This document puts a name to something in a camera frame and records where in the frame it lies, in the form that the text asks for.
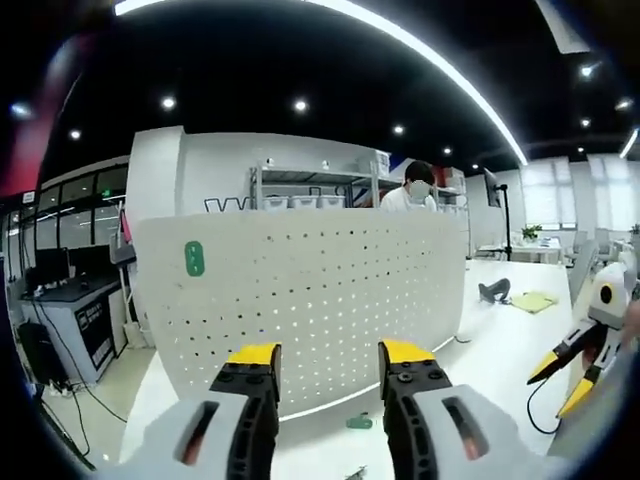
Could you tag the white perforated mounting plate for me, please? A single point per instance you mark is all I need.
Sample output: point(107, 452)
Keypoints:
point(310, 300)

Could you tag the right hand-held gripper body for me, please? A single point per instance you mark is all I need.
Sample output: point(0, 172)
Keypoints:
point(610, 300)

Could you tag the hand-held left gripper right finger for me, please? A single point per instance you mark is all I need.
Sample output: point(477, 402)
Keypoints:
point(420, 415)

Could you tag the computer monitor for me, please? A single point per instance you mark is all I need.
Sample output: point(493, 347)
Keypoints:
point(125, 225)

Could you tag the person's right hand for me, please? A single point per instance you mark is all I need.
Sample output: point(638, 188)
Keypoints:
point(634, 325)

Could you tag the potted plant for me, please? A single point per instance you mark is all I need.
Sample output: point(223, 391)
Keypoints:
point(531, 232)

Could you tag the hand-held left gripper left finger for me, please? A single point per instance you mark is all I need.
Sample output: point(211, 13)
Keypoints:
point(250, 400)

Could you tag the rolling monitor stand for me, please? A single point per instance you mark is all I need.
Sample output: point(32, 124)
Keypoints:
point(124, 255)

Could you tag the metal shelf rack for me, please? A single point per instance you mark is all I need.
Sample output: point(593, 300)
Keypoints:
point(310, 175)

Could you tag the white storage bin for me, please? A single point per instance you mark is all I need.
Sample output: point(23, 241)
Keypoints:
point(331, 201)
point(303, 201)
point(275, 201)

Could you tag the ceiling air vent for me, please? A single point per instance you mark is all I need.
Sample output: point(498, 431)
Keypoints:
point(565, 27)

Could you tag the dark service counter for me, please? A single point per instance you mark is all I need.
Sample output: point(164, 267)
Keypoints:
point(85, 315)

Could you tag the black computer tower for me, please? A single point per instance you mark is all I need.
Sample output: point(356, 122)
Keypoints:
point(40, 352)

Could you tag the black monitor on stand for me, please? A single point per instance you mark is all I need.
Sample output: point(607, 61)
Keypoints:
point(492, 187)

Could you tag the long ceiling light strip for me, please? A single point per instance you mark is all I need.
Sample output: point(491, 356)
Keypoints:
point(450, 65)

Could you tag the small metal hook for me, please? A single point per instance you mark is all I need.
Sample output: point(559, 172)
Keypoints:
point(356, 472)

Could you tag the green hook assembly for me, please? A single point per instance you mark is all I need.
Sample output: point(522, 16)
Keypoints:
point(194, 258)
point(360, 423)

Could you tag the dark grey object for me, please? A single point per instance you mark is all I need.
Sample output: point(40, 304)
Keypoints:
point(492, 291)

